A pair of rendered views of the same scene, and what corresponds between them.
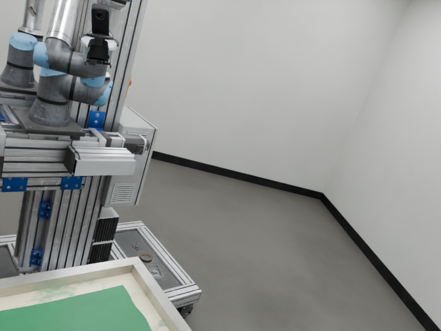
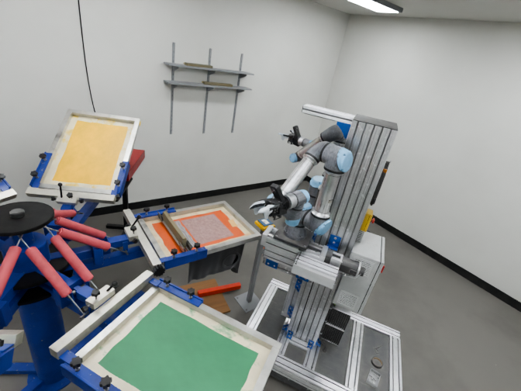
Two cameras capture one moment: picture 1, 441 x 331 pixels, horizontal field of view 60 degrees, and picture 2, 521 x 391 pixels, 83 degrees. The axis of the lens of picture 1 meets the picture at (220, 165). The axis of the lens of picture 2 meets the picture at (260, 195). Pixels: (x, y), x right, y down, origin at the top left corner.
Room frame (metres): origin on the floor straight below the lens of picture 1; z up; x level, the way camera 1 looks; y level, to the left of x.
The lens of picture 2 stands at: (0.47, -0.62, 2.30)
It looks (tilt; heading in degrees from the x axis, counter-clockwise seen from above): 27 degrees down; 63
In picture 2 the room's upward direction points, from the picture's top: 11 degrees clockwise
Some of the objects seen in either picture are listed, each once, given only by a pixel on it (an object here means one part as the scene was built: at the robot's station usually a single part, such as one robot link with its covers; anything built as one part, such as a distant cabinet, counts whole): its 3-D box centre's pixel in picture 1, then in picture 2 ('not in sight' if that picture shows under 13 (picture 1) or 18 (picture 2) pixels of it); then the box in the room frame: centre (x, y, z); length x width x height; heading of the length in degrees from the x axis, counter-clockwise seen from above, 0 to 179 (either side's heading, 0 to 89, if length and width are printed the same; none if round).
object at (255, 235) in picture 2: not in sight; (199, 227); (0.94, 1.26, 0.97); 0.79 x 0.58 x 0.04; 15
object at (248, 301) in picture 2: not in sight; (256, 264); (1.52, 1.29, 0.48); 0.22 x 0.22 x 0.96; 15
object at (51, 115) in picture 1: (50, 108); (296, 227); (1.43, 0.72, 1.31); 0.15 x 0.15 x 0.10
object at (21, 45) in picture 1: (22, 48); (317, 185); (1.78, 1.07, 1.42); 0.13 x 0.12 x 0.14; 20
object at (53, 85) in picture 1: (57, 81); (301, 212); (1.44, 0.71, 1.42); 0.13 x 0.12 x 0.14; 112
